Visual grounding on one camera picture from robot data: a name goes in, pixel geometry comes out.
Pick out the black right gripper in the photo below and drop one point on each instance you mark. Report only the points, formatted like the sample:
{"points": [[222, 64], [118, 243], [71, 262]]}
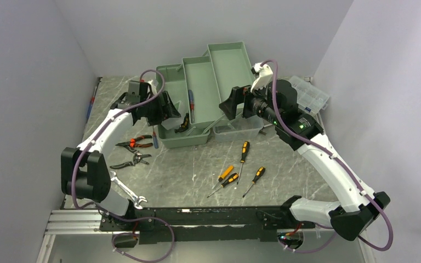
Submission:
{"points": [[239, 95]]}

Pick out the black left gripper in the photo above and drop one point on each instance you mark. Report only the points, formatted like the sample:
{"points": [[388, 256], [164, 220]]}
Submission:
{"points": [[168, 110]]}

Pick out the yellow black handle hammer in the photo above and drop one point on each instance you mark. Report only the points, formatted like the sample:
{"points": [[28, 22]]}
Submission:
{"points": [[185, 124]]}

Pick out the blue red long screwdriver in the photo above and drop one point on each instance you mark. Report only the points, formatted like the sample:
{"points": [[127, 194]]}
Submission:
{"points": [[192, 106]]}

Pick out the green toolbox base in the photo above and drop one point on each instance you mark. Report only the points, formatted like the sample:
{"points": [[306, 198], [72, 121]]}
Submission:
{"points": [[175, 85]]}

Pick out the yellow black stubby screwdriver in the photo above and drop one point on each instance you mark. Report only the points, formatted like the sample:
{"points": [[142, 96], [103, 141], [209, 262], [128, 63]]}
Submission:
{"points": [[260, 172]]}

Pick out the yellow black medium screwdriver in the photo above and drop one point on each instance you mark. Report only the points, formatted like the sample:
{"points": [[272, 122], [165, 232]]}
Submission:
{"points": [[230, 179]]}

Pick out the short yellow screwdriver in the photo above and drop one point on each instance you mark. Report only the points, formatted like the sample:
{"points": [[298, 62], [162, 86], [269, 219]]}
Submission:
{"points": [[223, 176]]}

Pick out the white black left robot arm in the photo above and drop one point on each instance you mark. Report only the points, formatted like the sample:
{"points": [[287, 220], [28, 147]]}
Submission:
{"points": [[84, 170]]}

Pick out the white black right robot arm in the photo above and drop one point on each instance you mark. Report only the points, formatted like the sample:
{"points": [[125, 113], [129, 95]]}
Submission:
{"points": [[358, 205]]}

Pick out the blue red small screwdriver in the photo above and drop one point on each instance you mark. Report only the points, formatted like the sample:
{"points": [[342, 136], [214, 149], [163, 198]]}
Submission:
{"points": [[154, 138]]}

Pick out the green middle toolbox tray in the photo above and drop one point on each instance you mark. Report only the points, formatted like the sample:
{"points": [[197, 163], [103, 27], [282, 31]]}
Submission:
{"points": [[201, 80]]}

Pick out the green toolbox tray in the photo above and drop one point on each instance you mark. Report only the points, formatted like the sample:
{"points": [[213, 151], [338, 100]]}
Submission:
{"points": [[201, 80], [231, 65]]}

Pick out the green top toolbox tray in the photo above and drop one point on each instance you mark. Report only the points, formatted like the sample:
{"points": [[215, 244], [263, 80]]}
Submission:
{"points": [[231, 65]]}

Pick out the long yellow black screwdriver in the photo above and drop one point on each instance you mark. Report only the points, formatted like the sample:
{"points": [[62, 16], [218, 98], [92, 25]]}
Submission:
{"points": [[244, 154]]}

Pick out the orange black needle-nose pliers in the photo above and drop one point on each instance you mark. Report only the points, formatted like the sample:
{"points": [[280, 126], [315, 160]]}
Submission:
{"points": [[135, 142]]}

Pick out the black yellow pliers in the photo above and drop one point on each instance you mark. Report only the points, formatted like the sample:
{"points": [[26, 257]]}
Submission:
{"points": [[138, 158]]}

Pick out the clear compartment organizer box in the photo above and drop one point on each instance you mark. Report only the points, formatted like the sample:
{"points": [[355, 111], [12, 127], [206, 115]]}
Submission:
{"points": [[309, 98]]}

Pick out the large silver open-end wrench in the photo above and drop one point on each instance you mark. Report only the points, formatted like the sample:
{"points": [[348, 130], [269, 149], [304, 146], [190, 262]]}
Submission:
{"points": [[128, 190]]}

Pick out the red blue tool at wall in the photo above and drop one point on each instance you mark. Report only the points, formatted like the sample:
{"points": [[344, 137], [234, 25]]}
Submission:
{"points": [[92, 99]]}

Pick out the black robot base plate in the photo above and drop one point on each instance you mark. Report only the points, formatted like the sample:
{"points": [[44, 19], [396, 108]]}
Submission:
{"points": [[263, 223]]}

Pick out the aluminium frame rail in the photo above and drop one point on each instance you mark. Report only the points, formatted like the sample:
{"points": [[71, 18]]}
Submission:
{"points": [[71, 222]]}

